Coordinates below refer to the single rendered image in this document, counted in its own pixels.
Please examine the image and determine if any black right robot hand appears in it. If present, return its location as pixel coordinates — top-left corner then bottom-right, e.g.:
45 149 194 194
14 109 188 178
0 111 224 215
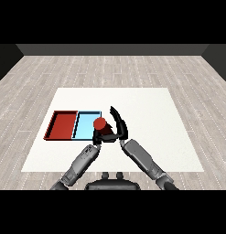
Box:
100 105 130 144

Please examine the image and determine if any red shallow open box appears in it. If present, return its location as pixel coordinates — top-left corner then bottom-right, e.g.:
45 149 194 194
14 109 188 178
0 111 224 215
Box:
43 110 80 142

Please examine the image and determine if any red can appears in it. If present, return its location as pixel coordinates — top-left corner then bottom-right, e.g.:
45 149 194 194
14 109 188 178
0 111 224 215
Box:
92 116 114 137

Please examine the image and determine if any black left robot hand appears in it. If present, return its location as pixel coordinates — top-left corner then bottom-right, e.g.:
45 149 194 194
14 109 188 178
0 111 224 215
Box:
91 129 103 146

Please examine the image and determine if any dark grey robot body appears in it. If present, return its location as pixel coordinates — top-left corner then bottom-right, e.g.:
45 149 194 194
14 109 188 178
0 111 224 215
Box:
84 171 141 191

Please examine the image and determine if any light blue shallow open box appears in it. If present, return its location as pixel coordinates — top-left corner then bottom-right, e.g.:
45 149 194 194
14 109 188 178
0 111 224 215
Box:
70 110 102 141

